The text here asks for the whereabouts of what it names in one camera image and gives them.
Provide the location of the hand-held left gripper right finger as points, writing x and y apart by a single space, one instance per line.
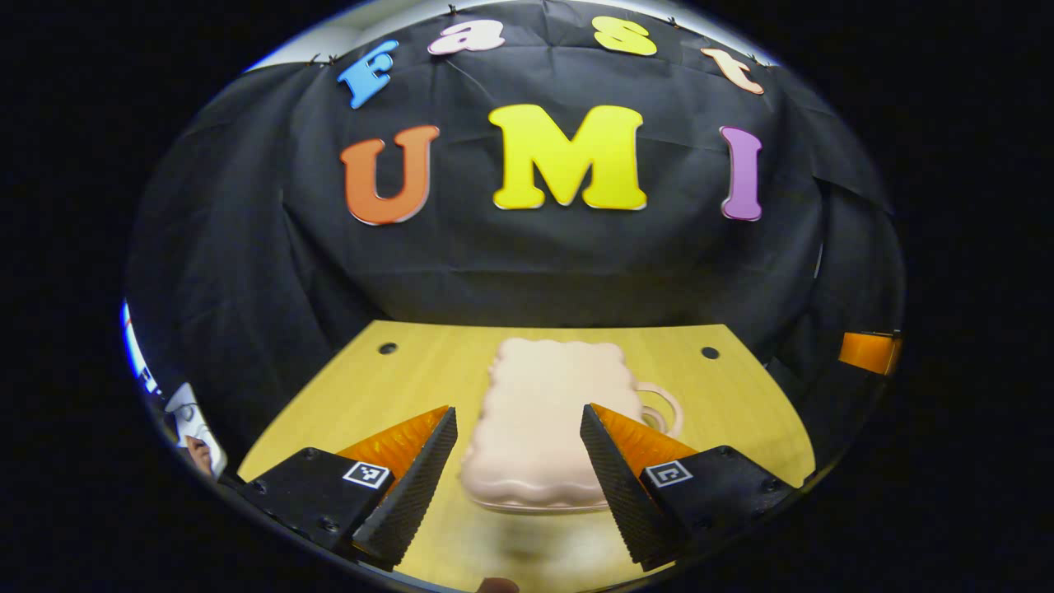
626 486

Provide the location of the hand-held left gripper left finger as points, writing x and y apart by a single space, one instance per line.
412 486

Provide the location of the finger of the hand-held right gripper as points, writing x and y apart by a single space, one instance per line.
869 352

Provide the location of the pink suitcase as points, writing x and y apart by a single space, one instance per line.
543 412

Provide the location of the black backdrop cloth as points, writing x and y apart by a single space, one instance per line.
461 263

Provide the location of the white printed poster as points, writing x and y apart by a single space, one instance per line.
185 408

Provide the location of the blue and white strip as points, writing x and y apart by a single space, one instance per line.
132 346

